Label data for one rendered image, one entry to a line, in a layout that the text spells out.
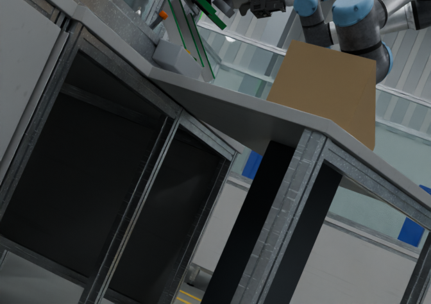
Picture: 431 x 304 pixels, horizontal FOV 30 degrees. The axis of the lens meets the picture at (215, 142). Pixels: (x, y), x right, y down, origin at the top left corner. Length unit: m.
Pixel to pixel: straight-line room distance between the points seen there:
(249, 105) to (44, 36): 0.48
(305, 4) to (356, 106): 0.62
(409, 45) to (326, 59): 9.01
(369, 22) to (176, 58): 0.54
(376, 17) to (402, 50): 8.87
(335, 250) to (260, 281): 4.45
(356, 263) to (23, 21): 4.83
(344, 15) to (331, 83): 0.21
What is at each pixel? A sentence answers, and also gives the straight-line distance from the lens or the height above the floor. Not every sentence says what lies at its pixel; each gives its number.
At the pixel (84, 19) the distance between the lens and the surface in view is 1.63.
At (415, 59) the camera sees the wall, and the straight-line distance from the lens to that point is 11.10.
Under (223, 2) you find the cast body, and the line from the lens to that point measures 2.82.
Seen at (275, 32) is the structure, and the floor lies 2.98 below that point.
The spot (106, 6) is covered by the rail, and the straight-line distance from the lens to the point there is 1.86.
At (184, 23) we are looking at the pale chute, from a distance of 2.75.
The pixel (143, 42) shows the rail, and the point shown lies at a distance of 2.09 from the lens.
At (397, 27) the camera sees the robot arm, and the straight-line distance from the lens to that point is 2.65.
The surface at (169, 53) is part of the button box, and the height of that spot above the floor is 0.93.
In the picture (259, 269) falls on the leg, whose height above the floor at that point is 0.52.
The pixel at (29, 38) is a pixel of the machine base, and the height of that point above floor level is 0.75.
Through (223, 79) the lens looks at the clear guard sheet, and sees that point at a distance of 6.54.
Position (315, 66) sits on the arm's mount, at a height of 1.05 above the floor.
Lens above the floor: 0.59
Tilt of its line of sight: 5 degrees up
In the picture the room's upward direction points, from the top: 23 degrees clockwise
